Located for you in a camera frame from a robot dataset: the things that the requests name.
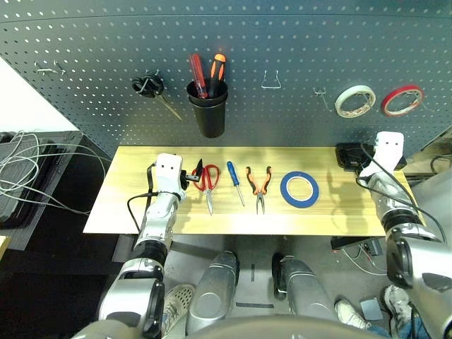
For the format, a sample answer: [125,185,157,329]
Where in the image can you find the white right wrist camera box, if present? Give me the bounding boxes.
[359,131,405,178]

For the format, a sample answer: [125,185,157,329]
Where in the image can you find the wire pliers holder hook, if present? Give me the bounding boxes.
[261,69,283,90]

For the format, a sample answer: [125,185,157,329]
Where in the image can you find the grey robot torso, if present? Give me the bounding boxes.
[70,315,389,339]

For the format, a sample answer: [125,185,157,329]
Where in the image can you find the grey foot pedal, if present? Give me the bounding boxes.
[359,298,383,321]

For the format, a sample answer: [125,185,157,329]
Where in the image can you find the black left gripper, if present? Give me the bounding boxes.
[179,158,206,194]

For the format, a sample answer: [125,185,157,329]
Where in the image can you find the orange black screwdriver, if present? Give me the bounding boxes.
[207,52,227,98]

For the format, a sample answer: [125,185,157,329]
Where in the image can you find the blue jeans leg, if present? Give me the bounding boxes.
[367,310,427,339]

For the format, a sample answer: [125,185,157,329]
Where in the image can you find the grey cable bundle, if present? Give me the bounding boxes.
[0,129,111,217]

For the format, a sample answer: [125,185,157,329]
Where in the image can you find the red tape roll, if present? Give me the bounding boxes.
[380,84,425,118]

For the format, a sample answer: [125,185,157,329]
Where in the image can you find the silver robot leg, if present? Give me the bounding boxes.
[185,249,242,335]
[270,251,339,323]

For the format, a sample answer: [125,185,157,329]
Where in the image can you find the blue tape roll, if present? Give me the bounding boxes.
[279,170,321,210]

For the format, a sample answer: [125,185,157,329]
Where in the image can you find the double metal peg hook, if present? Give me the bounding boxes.
[34,60,68,78]

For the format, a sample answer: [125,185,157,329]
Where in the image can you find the black power strip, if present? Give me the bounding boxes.
[331,235,385,258]

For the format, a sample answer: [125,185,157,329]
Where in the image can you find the silver right robot leg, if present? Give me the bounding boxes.
[270,251,339,323]

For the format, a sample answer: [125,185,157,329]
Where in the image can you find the pale wooden board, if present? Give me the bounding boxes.
[0,235,12,263]

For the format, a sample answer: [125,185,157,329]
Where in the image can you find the black cabinet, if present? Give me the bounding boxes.
[0,129,117,251]

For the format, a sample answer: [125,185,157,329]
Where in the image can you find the white tape roll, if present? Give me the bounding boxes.
[333,84,377,119]

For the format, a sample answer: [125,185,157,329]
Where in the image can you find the dark grey pegboard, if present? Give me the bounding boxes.
[0,0,452,162]

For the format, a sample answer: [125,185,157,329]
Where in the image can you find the blue-handled screwdriver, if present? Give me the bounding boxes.
[225,160,246,208]

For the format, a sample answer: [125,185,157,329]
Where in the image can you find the red-handled screwdriver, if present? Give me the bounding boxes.
[188,53,210,100]

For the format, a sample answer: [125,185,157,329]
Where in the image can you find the orange black needle-nose pliers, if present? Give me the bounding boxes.
[245,165,273,216]

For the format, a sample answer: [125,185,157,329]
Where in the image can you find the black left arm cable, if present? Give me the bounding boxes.
[126,162,177,234]

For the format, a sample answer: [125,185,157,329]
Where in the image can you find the black tool case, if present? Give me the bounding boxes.
[334,141,408,173]

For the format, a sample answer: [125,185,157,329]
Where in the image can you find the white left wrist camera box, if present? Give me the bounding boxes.
[155,153,184,194]

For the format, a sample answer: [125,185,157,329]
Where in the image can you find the red-handled scissors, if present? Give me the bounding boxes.
[191,163,222,217]

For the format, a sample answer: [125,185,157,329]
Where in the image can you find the white mesh sneaker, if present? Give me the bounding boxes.
[161,283,196,335]

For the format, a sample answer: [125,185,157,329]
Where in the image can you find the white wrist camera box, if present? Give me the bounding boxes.
[155,153,184,194]
[359,131,405,178]

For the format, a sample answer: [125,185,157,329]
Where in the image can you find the silver left robot leg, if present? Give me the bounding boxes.
[185,249,242,335]

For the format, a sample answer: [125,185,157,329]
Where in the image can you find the black-handled scissors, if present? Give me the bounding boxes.
[131,69,184,122]

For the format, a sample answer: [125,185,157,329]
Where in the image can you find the black cup holder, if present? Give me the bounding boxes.
[186,79,230,139]

